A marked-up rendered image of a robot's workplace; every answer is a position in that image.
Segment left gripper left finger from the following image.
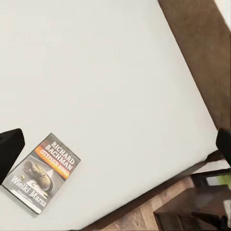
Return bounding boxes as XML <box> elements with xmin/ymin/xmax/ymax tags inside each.
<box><xmin>0</xmin><ymin>128</ymin><xmax>25</xmax><ymax>186</ymax></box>

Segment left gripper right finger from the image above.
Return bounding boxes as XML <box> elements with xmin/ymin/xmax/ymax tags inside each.
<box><xmin>216</xmin><ymin>128</ymin><xmax>231</xmax><ymax>166</ymax></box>

